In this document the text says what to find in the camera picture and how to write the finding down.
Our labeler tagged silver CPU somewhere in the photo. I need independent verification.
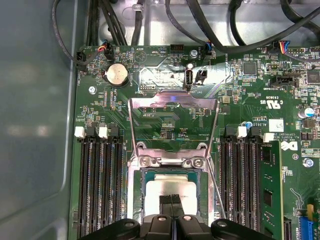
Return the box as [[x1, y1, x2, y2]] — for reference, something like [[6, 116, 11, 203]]
[[141, 171, 201, 219]]

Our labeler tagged internal USB port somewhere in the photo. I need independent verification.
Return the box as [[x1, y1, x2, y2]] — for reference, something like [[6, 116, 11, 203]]
[[184, 69, 195, 91]]

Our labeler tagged CPU socket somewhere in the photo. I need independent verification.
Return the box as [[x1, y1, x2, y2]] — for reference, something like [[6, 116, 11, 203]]
[[126, 142, 216, 226]]

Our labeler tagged metal locking lever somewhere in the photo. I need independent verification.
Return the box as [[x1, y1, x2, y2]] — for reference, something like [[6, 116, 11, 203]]
[[206, 157, 228, 221]]

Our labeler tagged black RAM slot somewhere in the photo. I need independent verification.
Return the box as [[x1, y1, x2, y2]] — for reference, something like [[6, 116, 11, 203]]
[[246, 126, 261, 233], [219, 126, 233, 221], [74, 126, 88, 238], [109, 127, 125, 226], [87, 127, 100, 238], [98, 126, 113, 236], [232, 125, 247, 226]]

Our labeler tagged black cable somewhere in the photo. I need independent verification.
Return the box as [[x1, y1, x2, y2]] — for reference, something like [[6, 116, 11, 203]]
[[131, 0, 151, 46], [87, 0, 101, 47], [51, 0, 87, 70], [186, 0, 320, 47], [164, 0, 218, 51], [101, 0, 128, 46]]

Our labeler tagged blue expansion slot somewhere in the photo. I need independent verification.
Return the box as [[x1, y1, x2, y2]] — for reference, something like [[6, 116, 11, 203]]
[[301, 203, 316, 240]]

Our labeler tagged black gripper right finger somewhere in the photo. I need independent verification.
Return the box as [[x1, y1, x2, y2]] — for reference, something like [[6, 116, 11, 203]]
[[171, 194, 275, 240]]

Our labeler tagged black PC case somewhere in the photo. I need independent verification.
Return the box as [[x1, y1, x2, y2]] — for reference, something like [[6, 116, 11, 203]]
[[0, 0, 320, 240]]

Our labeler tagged metal socket cover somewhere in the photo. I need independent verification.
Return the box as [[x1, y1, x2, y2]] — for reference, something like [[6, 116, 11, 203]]
[[127, 89, 221, 161]]

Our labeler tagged green RAM stick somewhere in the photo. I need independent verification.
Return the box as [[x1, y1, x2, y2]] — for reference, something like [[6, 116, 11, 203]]
[[259, 141, 285, 240]]

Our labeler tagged silver coin battery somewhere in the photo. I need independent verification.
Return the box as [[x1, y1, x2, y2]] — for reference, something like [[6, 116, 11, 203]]
[[106, 62, 130, 88]]

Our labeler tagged silver blue capacitor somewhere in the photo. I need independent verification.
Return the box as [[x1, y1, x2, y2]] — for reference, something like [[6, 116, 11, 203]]
[[297, 106, 315, 120]]

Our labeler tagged green motherboard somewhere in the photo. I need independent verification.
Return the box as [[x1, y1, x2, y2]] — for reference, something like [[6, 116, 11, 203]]
[[72, 44, 320, 240]]

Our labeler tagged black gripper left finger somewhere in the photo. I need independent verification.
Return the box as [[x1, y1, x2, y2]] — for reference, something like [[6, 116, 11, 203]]
[[79, 194, 174, 240]]

